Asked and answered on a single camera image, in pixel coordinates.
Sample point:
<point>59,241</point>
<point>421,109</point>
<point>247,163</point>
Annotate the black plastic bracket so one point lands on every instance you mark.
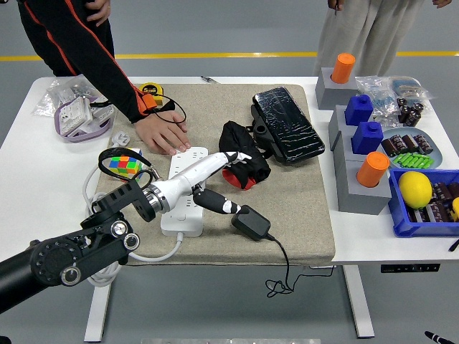
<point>260,130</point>

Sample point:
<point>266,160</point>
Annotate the yellow lemon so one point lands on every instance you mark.
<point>415,190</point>

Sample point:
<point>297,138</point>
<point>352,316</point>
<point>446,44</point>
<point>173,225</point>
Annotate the black silver pen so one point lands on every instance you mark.
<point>209,79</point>

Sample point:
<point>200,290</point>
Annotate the clear bag of blue parts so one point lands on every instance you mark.
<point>376,91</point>
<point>409,87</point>

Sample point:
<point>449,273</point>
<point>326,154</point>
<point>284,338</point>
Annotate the white wall socket panel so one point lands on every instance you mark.
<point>73,114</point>
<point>102,114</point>

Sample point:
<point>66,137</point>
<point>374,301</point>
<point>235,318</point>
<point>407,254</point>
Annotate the person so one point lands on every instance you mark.
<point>358,36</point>
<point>54,36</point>

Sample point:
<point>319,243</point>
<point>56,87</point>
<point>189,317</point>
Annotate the purple plastic basket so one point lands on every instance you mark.
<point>86,138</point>

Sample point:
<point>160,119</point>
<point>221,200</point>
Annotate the white table leg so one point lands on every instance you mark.
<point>358,304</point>
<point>97,315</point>

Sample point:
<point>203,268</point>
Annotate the blue bottle-shaped block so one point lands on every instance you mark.
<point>358,109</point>
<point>366,138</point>

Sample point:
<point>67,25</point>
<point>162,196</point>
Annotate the blue plastic bin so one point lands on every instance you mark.
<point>412,227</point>

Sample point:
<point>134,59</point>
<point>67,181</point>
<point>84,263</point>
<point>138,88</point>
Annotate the black red folded umbrella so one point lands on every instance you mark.
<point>236,139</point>

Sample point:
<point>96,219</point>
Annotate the yellow object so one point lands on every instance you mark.
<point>455,208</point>

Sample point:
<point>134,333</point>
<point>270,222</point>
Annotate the small colourful puzzle cube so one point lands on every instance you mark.
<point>123,163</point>

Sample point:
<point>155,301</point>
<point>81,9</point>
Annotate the blue-grey plate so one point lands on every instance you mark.
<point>436,152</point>

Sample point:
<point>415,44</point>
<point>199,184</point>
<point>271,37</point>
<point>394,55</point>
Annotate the black cylindrical capacitor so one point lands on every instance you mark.
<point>415,117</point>
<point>424,144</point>
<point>410,142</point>
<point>441,191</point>
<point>399,142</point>
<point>417,215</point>
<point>420,108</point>
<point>405,116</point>
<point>389,147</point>
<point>401,105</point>
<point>453,190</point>
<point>437,212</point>

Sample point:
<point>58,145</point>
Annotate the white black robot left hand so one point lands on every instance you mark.
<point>186,177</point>

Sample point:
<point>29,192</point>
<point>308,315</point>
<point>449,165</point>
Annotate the black table control panel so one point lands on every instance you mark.
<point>409,268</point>

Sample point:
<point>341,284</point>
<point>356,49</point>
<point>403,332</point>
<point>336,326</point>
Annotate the black plastic-wrapped flat case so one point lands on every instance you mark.
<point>287,122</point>

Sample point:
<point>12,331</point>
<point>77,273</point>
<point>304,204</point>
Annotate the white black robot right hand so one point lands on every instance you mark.
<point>435,337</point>

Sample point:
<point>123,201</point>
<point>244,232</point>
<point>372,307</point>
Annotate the person's right hand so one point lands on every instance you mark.
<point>161,134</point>

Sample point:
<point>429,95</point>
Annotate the white power strip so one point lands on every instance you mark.
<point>186,223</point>

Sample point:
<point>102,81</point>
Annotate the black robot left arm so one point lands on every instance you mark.
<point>54,258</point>

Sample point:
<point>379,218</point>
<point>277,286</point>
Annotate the black power adapter plug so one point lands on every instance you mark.
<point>251,222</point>

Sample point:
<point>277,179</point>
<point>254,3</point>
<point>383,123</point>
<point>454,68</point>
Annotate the person's left hand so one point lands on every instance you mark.
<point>100,10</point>

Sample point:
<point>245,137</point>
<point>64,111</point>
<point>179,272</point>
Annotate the silver metal bar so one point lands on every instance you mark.
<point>229,341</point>

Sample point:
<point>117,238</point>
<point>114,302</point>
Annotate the green battery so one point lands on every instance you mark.
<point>398,162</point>
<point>416,160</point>
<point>428,163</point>
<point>406,158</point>

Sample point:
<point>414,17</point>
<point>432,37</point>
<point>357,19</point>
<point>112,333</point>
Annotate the white three-pin plug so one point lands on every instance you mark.
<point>120,138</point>

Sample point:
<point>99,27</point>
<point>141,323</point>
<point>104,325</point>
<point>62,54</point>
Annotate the large grey block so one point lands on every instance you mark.
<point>362,200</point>

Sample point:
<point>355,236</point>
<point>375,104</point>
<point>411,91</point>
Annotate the person's right forearm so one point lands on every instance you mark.
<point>114,86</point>

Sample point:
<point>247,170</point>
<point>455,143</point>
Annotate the orange cylinder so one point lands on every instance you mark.
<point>373,168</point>
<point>342,68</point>

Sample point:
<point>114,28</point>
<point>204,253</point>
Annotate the grey-brown fabric mat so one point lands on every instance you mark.
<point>305,215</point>

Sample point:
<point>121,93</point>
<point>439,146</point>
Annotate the clear plastic bags of parts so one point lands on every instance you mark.
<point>50,100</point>

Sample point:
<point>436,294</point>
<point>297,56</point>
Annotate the yellow tape measure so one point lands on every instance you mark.
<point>156,89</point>

